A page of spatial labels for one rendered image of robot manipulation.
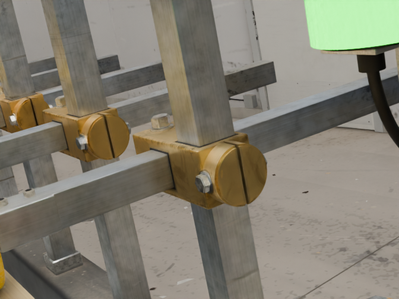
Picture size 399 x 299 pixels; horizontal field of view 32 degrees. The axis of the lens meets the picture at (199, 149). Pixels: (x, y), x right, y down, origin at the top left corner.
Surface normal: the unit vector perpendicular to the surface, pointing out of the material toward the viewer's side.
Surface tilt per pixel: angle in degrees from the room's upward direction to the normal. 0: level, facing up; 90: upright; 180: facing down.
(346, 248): 0
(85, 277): 0
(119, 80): 90
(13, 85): 90
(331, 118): 90
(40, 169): 90
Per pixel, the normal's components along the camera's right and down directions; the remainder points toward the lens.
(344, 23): -0.60, 0.32
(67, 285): -0.18, -0.95
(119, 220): 0.52, 0.14
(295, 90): -0.77, 0.32
